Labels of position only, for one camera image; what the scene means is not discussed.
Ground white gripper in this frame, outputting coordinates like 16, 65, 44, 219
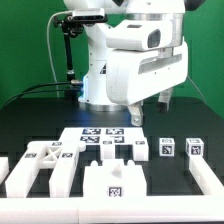
106, 43, 188, 126

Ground white chair seat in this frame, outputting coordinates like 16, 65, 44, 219
83, 159, 147, 198

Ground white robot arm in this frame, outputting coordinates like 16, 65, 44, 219
63, 0, 206, 126

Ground white tag sheet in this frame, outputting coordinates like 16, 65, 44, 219
59, 127, 146, 145

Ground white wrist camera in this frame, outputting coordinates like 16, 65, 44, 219
106, 22, 172, 51

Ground white chair back frame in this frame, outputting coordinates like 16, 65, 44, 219
5, 141, 86, 198

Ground black camera stand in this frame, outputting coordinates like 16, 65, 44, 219
53, 14, 109, 101

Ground grey camera on stand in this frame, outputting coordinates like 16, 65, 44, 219
72, 8, 105, 22

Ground white U-shaped fixture wall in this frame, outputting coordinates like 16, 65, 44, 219
0, 156, 224, 224

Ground white camera cable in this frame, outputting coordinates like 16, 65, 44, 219
46, 10, 74, 98

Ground black cables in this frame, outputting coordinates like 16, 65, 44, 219
1, 79, 84, 109

